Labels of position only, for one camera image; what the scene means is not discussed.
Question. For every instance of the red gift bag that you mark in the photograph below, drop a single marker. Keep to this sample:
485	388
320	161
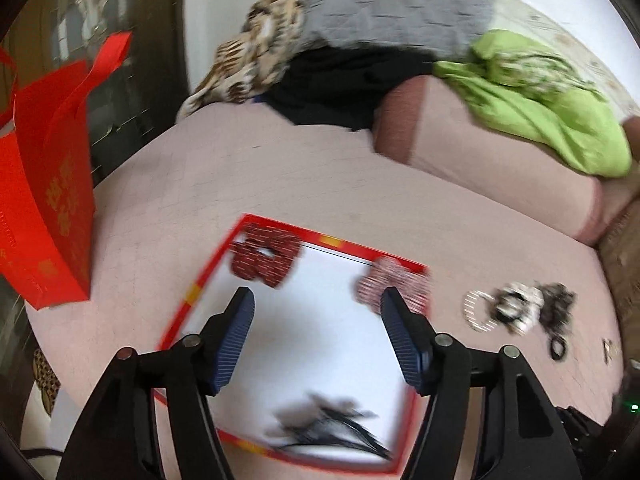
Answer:
45	185

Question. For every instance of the pink quilted bedspread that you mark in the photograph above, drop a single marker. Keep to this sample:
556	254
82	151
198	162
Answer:
280	170

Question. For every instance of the grey quilted blanket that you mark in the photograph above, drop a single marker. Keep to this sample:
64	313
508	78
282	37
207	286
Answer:
390	5

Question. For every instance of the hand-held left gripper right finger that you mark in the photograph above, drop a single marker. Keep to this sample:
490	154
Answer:
400	340

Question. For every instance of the black cloth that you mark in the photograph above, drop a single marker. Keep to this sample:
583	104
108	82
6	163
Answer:
340	85

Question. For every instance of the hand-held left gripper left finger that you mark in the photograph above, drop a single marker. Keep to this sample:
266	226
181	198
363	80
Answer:
235	340

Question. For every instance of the leopard print item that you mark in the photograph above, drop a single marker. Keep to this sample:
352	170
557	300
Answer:
46	380

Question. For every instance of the leopard print cloth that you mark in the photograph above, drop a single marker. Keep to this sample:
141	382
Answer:
255	55

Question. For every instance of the pink bolster pillow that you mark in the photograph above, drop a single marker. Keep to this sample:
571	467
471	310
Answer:
490	160

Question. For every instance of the pink patterned scrunchie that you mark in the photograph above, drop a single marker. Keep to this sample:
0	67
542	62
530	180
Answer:
410	280

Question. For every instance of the green cloth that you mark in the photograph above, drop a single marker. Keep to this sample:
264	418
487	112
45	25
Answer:
540	105

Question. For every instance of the clear gold trinket packet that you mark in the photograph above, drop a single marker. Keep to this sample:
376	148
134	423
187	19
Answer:
608	350

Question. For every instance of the red bordered white box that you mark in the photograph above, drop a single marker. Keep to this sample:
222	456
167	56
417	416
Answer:
310	320

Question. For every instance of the dark red patterned scrunchie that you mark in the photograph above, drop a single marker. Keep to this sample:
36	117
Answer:
265	255

